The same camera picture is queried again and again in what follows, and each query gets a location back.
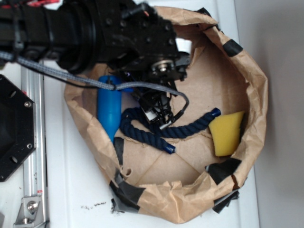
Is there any metal corner bracket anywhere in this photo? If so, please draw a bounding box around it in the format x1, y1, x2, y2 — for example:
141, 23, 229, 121
13, 196, 44, 228

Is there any white tray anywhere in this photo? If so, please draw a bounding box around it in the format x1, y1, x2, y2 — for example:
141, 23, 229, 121
44, 0, 260, 228

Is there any aluminium extrusion rail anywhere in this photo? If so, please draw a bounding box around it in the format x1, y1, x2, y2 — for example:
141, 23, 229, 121
13, 66, 49, 228

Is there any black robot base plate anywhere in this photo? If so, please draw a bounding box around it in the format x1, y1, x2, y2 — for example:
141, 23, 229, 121
0, 75, 35, 182

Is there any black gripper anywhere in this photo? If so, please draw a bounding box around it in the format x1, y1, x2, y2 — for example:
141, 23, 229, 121
96, 0, 192, 130

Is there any yellow sponge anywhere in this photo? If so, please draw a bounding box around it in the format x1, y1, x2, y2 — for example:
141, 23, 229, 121
209, 111, 245, 157

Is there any dark blue twisted rope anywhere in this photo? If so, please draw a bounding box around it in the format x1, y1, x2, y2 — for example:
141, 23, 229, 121
120, 107, 221, 155

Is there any brown paper bag container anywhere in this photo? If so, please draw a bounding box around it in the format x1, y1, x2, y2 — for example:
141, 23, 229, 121
65, 6, 268, 224

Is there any grey braided cable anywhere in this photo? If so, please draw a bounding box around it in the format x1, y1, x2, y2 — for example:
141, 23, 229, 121
0, 50, 190, 121

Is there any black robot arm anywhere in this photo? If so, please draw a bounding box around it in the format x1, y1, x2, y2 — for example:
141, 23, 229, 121
0, 0, 189, 129

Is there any blue plastic bottle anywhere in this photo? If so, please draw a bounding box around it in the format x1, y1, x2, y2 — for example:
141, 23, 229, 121
97, 88, 133, 142

